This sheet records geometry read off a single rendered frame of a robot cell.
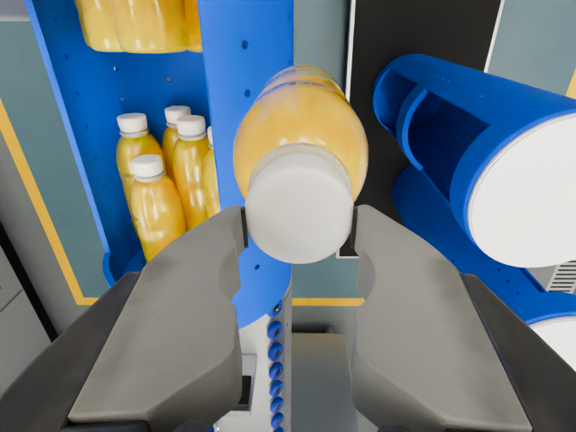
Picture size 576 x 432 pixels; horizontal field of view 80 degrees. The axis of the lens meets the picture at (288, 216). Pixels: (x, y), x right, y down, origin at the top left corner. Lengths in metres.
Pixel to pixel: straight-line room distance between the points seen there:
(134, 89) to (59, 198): 1.55
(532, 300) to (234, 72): 0.78
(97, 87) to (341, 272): 1.65
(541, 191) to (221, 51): 0.53
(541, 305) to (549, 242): 0.21
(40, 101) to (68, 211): 0.56
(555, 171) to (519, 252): 0.15
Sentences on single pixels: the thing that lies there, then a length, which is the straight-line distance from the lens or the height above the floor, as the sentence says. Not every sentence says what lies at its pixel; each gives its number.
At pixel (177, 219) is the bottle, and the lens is 0.52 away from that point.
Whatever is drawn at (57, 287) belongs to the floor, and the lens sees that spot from 2.52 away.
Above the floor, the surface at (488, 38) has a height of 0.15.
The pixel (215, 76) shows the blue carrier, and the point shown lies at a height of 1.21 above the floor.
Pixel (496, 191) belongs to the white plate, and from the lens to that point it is 0.65.
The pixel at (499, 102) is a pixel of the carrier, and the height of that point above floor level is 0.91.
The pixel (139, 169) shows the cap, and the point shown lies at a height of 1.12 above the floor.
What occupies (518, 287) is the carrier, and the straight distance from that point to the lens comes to 0.95.
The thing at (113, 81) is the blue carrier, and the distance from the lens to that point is 0.59.
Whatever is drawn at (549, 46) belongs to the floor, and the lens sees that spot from 1.84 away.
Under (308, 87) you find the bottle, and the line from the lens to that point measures 0.17.
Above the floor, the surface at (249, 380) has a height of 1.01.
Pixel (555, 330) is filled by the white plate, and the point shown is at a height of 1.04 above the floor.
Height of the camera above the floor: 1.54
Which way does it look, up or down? 60 degrees down
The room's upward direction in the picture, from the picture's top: 177 degrees counter-clockwise
